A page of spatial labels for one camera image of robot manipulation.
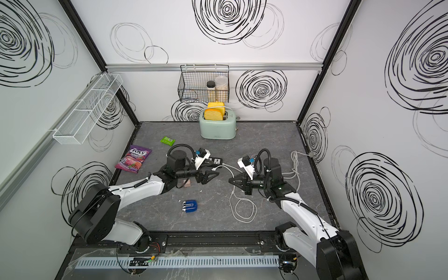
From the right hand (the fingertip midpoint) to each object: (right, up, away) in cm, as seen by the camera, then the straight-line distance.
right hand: (231, 183), depth 73 cm
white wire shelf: (-65, +24, -1) cm, 69 cm away
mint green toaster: (-7, +24, +35) cm, 43 cm away
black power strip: (-8, +6, +24) cm, 26 cm away
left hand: (-8, +5, +8) cm, 12 cm away
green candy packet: (-39, +17, +36) cm, 55 cm away
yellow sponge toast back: (-5, +39, +29) cm, 49 cm away
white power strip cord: (+37, +7, +23) cm, 44 cm away
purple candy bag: (-55, +7, +26) cm, 61 cm away
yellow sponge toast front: (-10, +32, +23) cm, 41 cm away
